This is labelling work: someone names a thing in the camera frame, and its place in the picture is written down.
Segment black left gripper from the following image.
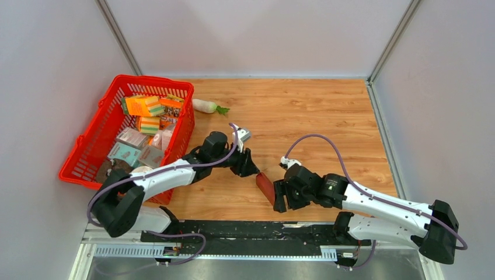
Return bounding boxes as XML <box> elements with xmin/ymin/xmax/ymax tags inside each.
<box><xmin>211</xmin><ymin>141</ymin><xmax>260</xmax><ymax>178</ymax></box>

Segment red paper box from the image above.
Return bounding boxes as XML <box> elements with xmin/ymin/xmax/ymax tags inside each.
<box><xmin>256</xmin><ymin>172</ymin><xmax>276</xmax><ymax>206</ymax></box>

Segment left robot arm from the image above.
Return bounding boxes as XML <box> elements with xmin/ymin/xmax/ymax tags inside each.
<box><xmin>87</xmin><ymin>127</ymin><xmax>259</xmax><ymax>242</ymax></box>

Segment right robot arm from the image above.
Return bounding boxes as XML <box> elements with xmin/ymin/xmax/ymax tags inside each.
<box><xmin>273</xmin><ymin>164</ymin><xmax>459</xmax><ymax>265</ymax></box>

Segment orange snack box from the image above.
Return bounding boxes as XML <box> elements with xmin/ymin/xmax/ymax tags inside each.
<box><xmin>159</xmin><ymin>95</ymin><xmax>184</xmax><ymax>130</ymax></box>

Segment white radish toy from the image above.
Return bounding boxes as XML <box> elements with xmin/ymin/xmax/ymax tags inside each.
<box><xmin>192</xmin><ymin>99</ymin><xmax>230</xmax><ymax>116</ymax></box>

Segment pink white carton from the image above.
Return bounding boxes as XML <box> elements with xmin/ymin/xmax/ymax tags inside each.
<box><xmin>149</xmin><ymin>124</ymin><xmax>176</xmax><ymax>151</ymax></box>

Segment grey pink packet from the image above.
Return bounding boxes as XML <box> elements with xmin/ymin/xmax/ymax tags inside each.
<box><xmin>138</xmin><ymin>145</ymin><xmax>164</xmax><ymax>169</ymax></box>

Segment white tape roll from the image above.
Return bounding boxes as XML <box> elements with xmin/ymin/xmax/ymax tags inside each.
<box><xmin>131</xmin><ymin>166</ymin><xmax>153</xmax><ymax>173</ymax></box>

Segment orange sponge pack lower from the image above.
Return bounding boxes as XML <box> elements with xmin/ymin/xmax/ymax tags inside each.
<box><xmin>135</xmin><ymin>116</ymin><xmax>161</xmax><ymax>135</ymax></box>

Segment orange sponge pack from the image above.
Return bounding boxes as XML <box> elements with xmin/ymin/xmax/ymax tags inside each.
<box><xmin>121</xmin><ymin>95</ymin><xmax>165</xmax><ymax>117</ymax></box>
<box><xmin>135</xmin><ymin>116</ymin><xmax>161</xmax><ymax>135</ymax></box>

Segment teal packet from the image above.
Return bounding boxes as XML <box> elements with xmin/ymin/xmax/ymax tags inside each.
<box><xmin>107</xmin><ymin>142</ymin><xmax>141</xmax><ymax>167</ymax></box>

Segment orange sponge pack upper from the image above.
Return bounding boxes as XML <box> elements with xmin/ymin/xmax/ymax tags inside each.
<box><xmin>121</xmin><ymin>95</ymin><xmax>165</xmax><ymax>117</ymax></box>

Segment brown pouch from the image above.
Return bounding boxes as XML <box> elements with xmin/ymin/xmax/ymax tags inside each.
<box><xmin>95</xmin><ymin>159</ymin><xmax>134</xmax><ymax>184</ymax></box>

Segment red plastic basket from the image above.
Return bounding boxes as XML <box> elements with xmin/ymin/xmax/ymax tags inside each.
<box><xmin>58</xmin><ymin>75</ymin><xmax>195</xmax><ymax>190</ymax></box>

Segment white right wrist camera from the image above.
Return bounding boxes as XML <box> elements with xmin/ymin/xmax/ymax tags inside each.
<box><xmin>279</xmin><ymin>156</ymin><xmax>302</xmax><ymax>170</ymax></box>

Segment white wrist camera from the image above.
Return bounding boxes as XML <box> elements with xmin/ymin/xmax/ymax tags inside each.
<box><xmin>232</xmin><ymin>125</ymin><xmax>252</xmax><ymax>153</ymax></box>
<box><xmin>279</xmin><ymin>156</ymin><xmax>302</xmax><ymax>170</ymax></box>

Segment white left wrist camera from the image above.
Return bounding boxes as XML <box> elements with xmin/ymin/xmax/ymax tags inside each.
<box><xmin>232</xmin><ymin>125</ymin><xmax>252</xmax><ymax>153</ymax></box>

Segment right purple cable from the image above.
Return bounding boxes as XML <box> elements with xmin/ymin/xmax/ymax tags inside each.
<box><xmin>282</xmin><ymin>134</ymin><xmax>469</xmax><ymax>271</ymax></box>

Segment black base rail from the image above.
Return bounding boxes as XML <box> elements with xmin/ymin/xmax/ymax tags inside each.
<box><xmin>140</xmin><ymin>219</ymin><xmax>372</xmax><ymax>258</ymax></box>

